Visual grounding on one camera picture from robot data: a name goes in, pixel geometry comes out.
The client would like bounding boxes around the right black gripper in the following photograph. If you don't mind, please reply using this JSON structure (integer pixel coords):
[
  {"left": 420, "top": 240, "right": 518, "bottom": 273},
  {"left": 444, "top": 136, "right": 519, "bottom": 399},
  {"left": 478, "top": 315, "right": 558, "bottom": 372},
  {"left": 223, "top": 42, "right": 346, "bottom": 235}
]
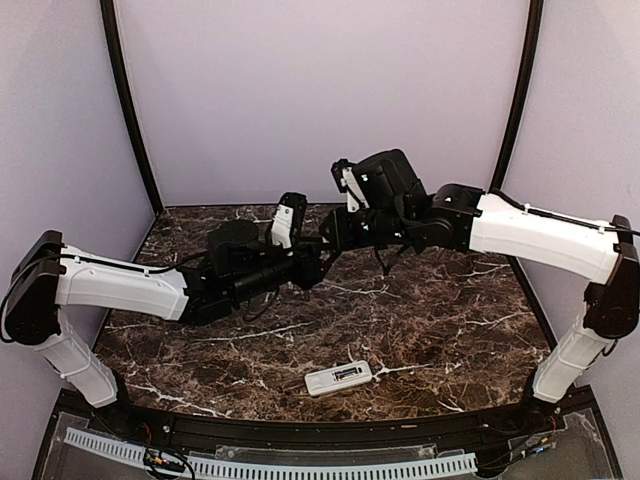
[{"left": 319, "top": 205, "right": 414, "bottom": 251}]

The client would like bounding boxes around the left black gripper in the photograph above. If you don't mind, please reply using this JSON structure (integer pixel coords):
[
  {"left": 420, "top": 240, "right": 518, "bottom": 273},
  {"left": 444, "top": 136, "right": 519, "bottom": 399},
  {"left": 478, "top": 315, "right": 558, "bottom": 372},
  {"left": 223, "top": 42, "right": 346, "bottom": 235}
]
[{"left": 230, "top": 234, "right": 340, "bottom": 305}]

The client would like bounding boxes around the white remote control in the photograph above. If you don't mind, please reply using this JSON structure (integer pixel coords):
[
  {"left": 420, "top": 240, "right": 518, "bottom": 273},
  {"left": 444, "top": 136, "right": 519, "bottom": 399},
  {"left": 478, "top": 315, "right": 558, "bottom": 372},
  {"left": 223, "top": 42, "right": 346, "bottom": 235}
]
[{"left": 304, "top": 360, "right": 373, "bottom": 397}]

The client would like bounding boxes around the gold battery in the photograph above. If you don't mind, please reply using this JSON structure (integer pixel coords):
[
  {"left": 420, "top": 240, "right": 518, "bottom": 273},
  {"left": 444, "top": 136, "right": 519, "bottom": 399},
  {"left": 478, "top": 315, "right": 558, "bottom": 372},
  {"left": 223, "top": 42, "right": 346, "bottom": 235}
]
[{"left": 334, "top": 366, "right": 363, "bottom": 381}]

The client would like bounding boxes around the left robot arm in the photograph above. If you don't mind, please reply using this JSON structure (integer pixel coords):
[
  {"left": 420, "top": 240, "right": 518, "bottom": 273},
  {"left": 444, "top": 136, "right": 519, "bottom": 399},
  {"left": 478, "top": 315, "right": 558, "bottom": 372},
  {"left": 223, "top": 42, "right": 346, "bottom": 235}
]
[{"left": 1, "top": 220, "right": 330, "bottom": 436}]

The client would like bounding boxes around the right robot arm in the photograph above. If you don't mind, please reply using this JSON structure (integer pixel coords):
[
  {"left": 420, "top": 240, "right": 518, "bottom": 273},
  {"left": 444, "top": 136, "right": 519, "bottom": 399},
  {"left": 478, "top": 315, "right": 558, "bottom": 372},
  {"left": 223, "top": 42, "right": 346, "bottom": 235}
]
[{"left": 320, "top": 149, "right": 639, "bottom": 434}]

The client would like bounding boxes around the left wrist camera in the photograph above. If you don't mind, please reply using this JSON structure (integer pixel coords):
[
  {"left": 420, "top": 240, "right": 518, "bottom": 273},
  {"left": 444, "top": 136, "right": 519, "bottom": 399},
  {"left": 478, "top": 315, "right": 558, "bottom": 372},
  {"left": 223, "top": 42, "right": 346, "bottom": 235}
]
[{"left": 266, "top": 192, "right": 307, "bottom": 249}]

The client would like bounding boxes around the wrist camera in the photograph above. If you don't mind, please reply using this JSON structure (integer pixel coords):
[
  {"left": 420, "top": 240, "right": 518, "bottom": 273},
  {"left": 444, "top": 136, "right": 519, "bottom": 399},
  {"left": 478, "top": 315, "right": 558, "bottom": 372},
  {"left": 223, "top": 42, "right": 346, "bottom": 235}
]
[
  {"left": 266, "top": 192, "right": 307, "bottom": 249},
  {"left": 331, "top": 159, "right": 369, "bottom": 213}
]

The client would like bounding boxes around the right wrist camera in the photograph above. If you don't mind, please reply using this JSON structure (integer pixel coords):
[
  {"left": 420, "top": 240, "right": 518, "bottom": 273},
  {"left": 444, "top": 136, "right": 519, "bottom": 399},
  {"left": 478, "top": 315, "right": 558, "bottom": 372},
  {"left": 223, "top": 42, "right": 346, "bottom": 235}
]
[{"left": 331, "top": 159, "right": 369, "bottom": 213}]

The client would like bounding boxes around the black front rail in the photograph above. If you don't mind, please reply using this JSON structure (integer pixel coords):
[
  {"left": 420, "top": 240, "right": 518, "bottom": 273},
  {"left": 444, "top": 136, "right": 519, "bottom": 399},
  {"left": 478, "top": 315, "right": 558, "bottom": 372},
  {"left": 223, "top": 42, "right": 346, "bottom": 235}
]
[{"left": 129, "top": 406, "right": 532, "bottom": 450}]

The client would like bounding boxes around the white slotted cable duct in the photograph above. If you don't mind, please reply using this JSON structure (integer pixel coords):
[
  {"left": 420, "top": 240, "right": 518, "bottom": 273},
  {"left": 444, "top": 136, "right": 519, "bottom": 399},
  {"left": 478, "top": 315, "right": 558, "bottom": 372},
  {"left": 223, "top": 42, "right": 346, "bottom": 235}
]
[{"left": 64, "top": 428, "right": 478, "bottom": 480}]

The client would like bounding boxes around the right black frame post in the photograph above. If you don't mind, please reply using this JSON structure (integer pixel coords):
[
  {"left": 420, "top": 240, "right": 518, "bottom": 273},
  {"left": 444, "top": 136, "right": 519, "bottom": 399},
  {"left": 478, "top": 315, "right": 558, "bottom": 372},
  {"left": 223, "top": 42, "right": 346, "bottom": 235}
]
[{"left": 482, "top": 0, "right": 545, "bottom": 216}]

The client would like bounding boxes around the black frame post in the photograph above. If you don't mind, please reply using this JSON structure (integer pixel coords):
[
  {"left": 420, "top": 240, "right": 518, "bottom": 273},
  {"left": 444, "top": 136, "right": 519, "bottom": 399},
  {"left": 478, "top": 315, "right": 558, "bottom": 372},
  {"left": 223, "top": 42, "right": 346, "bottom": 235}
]
[
  {"left": 482, "top": 0, "right": 545, "bottom": 216},
  {"left": 99, "top": 0, "right": 164, "bottom": 216}
]

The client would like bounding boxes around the left black frame post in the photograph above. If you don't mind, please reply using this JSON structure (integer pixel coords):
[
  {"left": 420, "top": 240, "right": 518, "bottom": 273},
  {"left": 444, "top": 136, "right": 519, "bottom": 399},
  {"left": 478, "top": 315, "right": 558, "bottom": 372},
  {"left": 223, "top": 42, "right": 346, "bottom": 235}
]
[{"left": 99, "top": 0, "right": 164, "bottom": 216}]

